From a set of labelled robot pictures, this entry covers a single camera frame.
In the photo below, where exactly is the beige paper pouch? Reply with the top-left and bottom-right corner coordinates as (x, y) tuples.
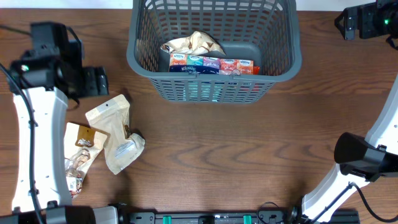
(160, 31), (226, 55)
(85, 95), (146, 175)

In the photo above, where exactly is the brown labelled snack pouch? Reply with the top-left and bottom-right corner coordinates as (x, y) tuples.
(64, 123), (108, 198)

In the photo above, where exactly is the colourful tissue multipack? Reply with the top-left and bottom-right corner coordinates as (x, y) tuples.
(169, 54), (255, 75)

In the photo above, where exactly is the grey plastic basket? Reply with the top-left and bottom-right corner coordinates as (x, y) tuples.
(126, 0), (302, 104)

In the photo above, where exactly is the mint green wipes packet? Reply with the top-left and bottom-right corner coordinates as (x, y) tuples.
(183, 82), (223, 103)

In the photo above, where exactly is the orange pasta package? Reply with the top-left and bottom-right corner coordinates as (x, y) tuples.
(253, 66), (260, 75)

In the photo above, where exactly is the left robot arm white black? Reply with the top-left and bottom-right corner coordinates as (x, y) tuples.
(1, 22), (119, 223)

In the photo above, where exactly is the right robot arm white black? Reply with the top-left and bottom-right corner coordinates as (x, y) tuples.
(285, 0), (397, 223)

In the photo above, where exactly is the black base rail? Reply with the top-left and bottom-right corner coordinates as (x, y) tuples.
(123, 210), (361, 224)

